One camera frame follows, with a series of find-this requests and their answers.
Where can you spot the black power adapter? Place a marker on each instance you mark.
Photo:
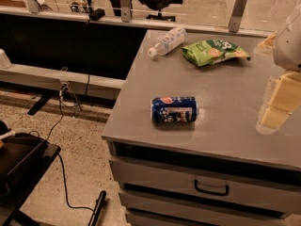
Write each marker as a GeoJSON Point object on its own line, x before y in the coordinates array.
{"type": "Point", "coordinates": [97, 14]}

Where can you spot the blue pepsi can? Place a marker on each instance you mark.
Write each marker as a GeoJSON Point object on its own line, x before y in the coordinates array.
{"type": "Point", "coordinates": [174, 109]}

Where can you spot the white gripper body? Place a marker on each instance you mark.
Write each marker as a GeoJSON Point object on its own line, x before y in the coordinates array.
{"type": "Point", "coordinates": [289, 47]}

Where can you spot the black bar on floor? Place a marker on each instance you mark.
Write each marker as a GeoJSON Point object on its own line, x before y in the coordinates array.
{"type": "Point", "coordinates": [97, 209]}

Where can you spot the black drawer handle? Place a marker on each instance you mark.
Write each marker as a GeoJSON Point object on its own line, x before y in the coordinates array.
{"type": "Point", "coordinates": [219, 191]}

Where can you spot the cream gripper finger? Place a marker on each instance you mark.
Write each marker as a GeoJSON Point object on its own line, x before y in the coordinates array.
{"type": "Point", "coordinates": [266, 46]}
{"type": "Point", "coordinates": [281, 98]}

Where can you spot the white rounded object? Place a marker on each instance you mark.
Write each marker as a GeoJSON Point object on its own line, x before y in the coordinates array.
{"type": "Point", "coordinates": [4, 60]}

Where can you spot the green chip bag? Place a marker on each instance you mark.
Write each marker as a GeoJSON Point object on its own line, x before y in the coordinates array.
{"type": "Point", "coordinates": [208, 52]}

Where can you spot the clear plastic water bottle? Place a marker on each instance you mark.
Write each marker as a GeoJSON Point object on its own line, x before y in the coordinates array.
{"type": "Point", "coordinates": [166, 43]}

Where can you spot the grey drawer cabinet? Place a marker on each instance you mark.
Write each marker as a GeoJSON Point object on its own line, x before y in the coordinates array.
{"type": "Point", "coordinates": [156, 164]}

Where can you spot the black tray table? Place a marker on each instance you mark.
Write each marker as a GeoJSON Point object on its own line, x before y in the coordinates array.
{"type": "Point", "coordinates": [23, 161]}

